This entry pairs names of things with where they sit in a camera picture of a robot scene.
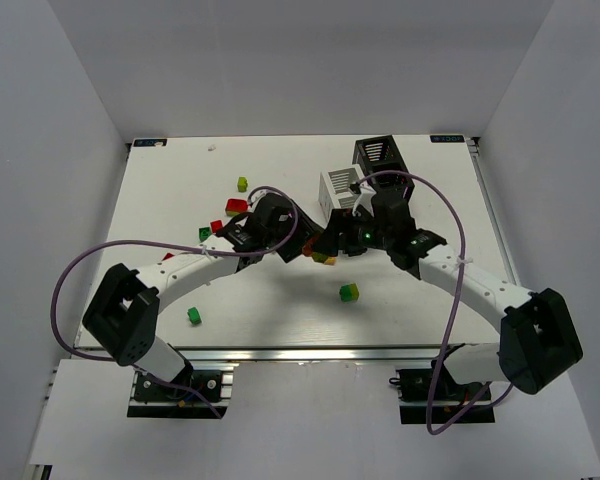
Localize flower lego piece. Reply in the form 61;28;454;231
311;252;336;265

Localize green lime lego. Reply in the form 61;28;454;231
339;283;360;303

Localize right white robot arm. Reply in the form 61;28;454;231
313;194;583;395

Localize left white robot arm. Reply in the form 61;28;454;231
83;191;324;387

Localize white slotted container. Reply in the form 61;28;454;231
318;165;363;221

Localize red lime rounded lego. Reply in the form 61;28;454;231
225;198;249;217

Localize lime small lego brick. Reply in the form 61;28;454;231
237;177;248;193

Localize black slotted container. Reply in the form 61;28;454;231
353;135;415;201

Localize green square lego brick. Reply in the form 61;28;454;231
198;227;212;242

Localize right blue label sticker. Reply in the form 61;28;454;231
429;134;465;143

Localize blue label sticker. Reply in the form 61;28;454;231
132;138;167;148
429;134;465;143

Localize small green lego brick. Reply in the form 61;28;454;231
187;307;202;325

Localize left blue label sticker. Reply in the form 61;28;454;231
132;138;167;148

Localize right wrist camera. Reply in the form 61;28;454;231
349;182;376;216

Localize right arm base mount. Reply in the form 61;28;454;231
388;367;495;425

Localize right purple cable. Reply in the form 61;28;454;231
352;172;514;437

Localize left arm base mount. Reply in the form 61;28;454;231
127;362;234;420

